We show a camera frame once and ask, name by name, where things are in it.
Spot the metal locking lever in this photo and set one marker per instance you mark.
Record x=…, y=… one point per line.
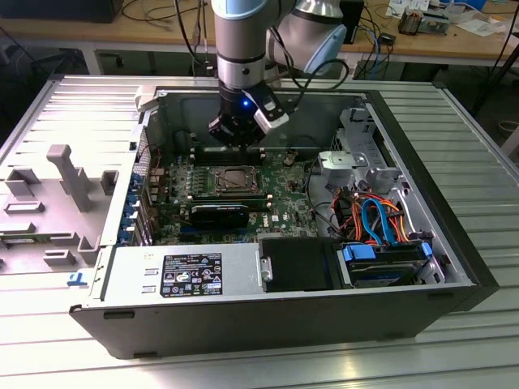
x=227, y=167
x=237, y=191

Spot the silver CPU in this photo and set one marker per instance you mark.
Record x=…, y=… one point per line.
x=236, y=178

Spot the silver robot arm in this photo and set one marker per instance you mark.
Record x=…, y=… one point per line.
x=239, y=32

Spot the black RAM slot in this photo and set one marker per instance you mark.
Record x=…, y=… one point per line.
x=211, y=158
x=211, y=154
x=227, y=198
x=211, y=150
x=211, y=162
x=261, y=206

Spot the CPU socket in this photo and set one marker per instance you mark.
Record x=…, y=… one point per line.
x=217, y=188

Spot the coin cell battery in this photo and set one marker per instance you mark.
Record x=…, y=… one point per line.
x=288, y=157

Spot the grey case latch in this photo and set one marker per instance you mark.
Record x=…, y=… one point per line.
x=146, y=97

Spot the green motherboard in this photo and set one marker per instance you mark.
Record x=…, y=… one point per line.
x=284, y=190

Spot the black graphics card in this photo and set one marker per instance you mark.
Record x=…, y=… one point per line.
x=219, y=216

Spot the blue card clip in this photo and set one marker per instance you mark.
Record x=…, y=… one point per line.
x=126, y=234
x=136, y=180
x=130, y=209

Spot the silver drive cage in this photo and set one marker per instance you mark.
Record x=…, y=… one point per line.
x=340, y=162

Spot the black box device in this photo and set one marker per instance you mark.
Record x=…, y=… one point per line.
x=357, y=20

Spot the grey parts rack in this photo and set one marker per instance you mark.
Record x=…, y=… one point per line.
x=73, y=178

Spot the wooden desk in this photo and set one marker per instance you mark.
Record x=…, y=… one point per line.
x=61, y=34

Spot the black monitor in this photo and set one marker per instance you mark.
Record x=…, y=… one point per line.
x=61, y=10

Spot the metal transformer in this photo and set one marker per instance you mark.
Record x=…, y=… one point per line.
x=410, y=22

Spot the silver power supply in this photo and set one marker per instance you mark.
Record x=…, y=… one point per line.
x=129, y=271

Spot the blue disk carrier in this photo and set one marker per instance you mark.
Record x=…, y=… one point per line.
x=359, y=255

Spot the black PC case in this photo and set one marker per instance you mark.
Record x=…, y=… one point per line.
x=243, y=324

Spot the hard disk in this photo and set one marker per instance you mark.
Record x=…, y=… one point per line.
x=385, y=275

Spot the green RAM stick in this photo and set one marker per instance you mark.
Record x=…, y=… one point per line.
x=20, y=240

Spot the white papers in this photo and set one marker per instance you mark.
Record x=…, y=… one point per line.
x=482, y=26

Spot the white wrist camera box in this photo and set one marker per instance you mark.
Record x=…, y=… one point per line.
x=269, y=113

